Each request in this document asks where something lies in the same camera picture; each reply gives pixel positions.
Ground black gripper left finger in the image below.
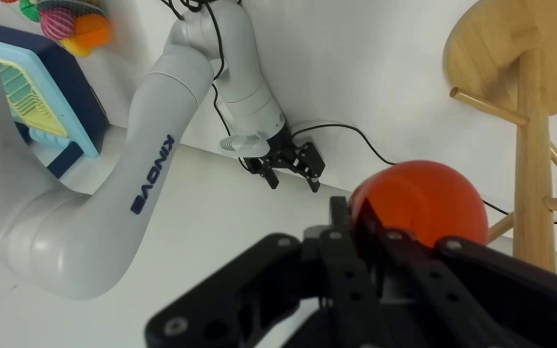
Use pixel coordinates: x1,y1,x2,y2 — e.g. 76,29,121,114
146,195,384,348

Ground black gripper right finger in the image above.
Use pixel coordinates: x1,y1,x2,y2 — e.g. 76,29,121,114
355,199,557,348

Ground orange plastic cup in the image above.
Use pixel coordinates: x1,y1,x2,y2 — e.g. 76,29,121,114
349,160,492,249

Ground black Kinova gripper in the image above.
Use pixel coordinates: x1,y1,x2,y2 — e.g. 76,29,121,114
243,131,328,193

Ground wooden mug tree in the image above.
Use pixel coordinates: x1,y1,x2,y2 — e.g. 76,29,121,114
442,0,557,274

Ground blue toy storage box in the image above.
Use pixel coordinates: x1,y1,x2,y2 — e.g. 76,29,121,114
0,17,111,181

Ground orange toy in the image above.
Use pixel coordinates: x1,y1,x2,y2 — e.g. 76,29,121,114
59,13,115,59

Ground striped toy ball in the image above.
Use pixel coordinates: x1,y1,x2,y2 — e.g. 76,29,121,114
38,5,82,44

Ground green plastic toy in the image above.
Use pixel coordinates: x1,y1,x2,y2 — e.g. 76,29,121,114
16,0,43,25

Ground thin black plug cable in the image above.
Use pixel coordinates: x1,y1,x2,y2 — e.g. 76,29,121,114
289,121,557,228

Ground black Kinova arm cable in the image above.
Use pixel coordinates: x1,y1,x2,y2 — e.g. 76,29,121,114
161,0,243,141

